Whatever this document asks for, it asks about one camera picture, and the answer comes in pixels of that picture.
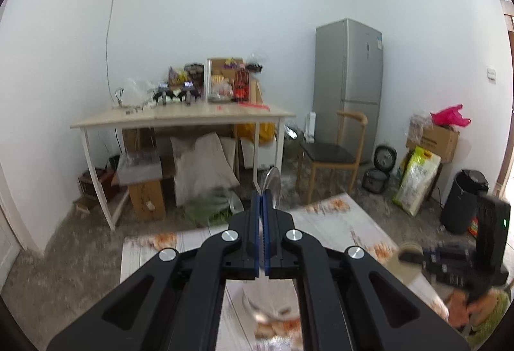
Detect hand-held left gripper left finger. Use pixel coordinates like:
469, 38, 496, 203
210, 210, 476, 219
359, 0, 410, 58
47, 190, 262, 351

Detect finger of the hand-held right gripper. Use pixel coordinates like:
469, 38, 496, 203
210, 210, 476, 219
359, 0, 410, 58
399, 250, 426, 265

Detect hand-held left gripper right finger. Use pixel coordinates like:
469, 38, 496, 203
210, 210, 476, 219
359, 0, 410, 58
262, 190, 470, 351

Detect white plastic bag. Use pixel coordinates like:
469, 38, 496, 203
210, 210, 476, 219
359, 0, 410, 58
241, 281, 300, 325

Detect metal spoon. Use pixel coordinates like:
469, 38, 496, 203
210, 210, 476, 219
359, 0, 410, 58
259, 167, 282, 211

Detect black trash bin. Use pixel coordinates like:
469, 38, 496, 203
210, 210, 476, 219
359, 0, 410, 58
439, 169, 490, 235

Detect bag of green vegetables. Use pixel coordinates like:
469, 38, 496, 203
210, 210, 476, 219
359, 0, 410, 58
182, 190, 244, 227

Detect floral plastic tablecloth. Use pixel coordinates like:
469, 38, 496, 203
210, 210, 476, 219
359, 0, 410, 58
120, 192, 450, 351

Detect yellow green rice bag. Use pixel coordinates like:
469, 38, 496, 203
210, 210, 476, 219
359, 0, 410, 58
393, 146, 441, 217

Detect black rice cooker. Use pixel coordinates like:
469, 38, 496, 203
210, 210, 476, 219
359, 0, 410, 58
362, 145, 398, 194

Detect large cardboard box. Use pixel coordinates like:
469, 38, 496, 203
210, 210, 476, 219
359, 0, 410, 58
406, 122, 459, 164

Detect wooden chair with dark seat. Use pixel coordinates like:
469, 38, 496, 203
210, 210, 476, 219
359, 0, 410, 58
296, 110, 368, 205

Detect yellow plastic bag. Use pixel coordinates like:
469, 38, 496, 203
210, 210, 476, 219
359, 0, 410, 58
237, 120, 278, 145

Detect pink plastic bag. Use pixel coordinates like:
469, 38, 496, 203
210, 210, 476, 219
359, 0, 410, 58
430, 104, 471, 127

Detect cardboard box under desk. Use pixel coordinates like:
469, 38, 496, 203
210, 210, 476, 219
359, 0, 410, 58
128, 178, 167, 221

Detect clear crumpled plastic bag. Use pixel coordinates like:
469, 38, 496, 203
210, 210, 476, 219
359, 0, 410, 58
409, 114, 432, 135

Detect white upright bottle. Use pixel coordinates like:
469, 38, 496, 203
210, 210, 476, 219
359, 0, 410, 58
306, 112, 318, 143

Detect grey flat box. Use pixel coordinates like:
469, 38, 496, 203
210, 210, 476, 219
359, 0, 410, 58
112, 152, 163, 186

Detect wooden desk with white legs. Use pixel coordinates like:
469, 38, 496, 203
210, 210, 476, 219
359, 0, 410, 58
70, 100, 297, 231

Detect dark wooden crate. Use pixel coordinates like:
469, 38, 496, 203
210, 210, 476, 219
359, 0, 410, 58
78, 168, 121, 201

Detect black charger docks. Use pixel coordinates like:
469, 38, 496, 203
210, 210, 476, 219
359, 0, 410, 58
152, 82, 201, 106

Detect small cardboard box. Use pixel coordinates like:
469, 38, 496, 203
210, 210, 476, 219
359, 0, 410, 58
209, 58, 244, 84

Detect silver refrigerator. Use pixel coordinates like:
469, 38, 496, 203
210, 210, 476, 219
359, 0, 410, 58
312, 17, 384, 165

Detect white panel door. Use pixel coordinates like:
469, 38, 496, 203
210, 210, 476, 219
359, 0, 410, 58
0, 162, 41, 279

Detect thin wall cable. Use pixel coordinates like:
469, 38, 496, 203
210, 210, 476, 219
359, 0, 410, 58
105, 0, 125, 106

